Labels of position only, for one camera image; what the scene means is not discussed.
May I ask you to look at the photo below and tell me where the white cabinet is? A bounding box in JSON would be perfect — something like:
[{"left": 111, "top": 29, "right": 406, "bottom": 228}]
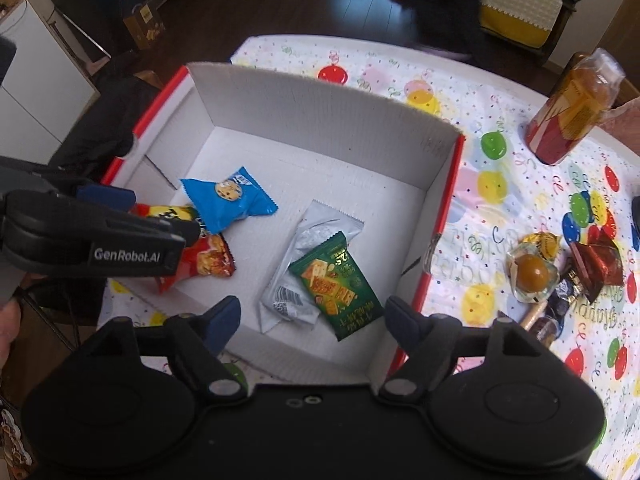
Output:
[{"left": 0, "top": 0, "right": 98, "bottom": 161}]

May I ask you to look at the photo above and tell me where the silver-black wrapped chocolate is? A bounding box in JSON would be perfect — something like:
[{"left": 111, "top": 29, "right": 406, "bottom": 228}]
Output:
[{"left": 547, "top": 280, "right": 581, "bottom": 316}]

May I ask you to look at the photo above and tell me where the silver foil packet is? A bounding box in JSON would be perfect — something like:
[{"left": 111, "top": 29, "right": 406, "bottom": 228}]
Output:
[{"left": 258, "top": 200, "right": 365, "bottom": 335}]

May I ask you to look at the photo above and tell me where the balloon print tablecloth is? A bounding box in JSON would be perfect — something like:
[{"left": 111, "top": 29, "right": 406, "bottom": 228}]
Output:
[{"left": 97, "top": 35, "right": 640, "bottom": 480}]

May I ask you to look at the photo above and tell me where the beige sausage stick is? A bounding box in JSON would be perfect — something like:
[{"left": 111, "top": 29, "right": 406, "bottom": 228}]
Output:
[{"left": 517, "top": 305, "right": 548, "bottom": 331}]

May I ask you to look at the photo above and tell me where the red and gold snack canister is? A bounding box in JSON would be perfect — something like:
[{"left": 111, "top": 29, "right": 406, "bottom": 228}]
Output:
[{"left": 524, "top": 47, "right": 626, "bottom": 166}]

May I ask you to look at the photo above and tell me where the red cracker packet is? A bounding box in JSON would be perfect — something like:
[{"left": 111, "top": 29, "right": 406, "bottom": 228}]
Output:
[{"left": 152, "top": 232, "right": 236, "bottom": 295}]

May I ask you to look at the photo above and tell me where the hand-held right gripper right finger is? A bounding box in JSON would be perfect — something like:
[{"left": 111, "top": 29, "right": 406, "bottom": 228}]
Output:
[{"left": 377, "top": 296, "right": 526, "bottom": 406}]

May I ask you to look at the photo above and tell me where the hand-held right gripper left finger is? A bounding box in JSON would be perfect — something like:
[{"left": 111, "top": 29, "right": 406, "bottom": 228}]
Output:
[{"left": 107, "top": 296, "right": 249, "bottom": 406}]

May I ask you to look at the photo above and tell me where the green cracker packet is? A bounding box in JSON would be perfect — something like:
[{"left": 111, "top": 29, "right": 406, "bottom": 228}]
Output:
[{"left": 288, "top": 231, "right": 386, "bottom": 342}]

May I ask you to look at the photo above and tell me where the gold wrapped candy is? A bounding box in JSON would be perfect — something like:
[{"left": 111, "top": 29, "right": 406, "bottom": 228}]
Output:
[{"left": 520, "top": 231, "right": 563, "bottom": 261}]

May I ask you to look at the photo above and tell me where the yellow snack packet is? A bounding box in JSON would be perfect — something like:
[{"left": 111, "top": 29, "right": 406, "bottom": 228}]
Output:
[{"left": 131, "top": 203, "right": 201, "bottom": 226}]

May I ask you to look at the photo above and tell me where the blue cookie packet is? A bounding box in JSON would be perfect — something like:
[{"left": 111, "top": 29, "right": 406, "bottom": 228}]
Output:
[{"left": 180, "top": 166, "right": 279, "bottom": 235}]

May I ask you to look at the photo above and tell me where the clear brown round candy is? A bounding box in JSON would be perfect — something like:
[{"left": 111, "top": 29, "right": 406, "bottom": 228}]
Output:
[{"left": 505, "top": 242, "right": 560, "bottom": 303}]

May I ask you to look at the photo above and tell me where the red and white cardboard box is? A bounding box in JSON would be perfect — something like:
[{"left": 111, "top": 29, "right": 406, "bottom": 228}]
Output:
[{"left": 100, "top": 62, "right": 466, "bottom": 386}]

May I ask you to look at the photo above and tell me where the yellow cushioned chair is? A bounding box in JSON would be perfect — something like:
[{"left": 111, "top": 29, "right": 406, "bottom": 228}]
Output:
[{"left": 480, "top": 0, "right": 563, "bottom": 48}]

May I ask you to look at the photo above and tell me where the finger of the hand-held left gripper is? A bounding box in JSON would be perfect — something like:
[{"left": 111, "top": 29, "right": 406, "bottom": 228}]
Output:
[
  {"left": 1, "top": 190, "right": 202, "bottom": 281},
  {"left": 0, "top": 156, "right": 137, "bottom": 212}
]

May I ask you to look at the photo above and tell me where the dark jacket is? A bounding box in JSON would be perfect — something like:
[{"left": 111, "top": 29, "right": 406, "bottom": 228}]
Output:
[{"left": 50, "top": 55, "right": 161, "bottom": 181}]

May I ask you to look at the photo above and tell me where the brown wrapped chocolate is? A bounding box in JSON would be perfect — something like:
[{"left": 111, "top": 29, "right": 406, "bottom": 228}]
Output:
[{"left": 527, "top": 317, "right": 566, "bottom": 348}]

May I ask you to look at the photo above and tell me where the red-brown foil snack packet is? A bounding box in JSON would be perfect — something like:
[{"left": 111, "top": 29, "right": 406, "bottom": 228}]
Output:
[{"left": 570, "top": 230, "right": 626, "bottom": 303}]

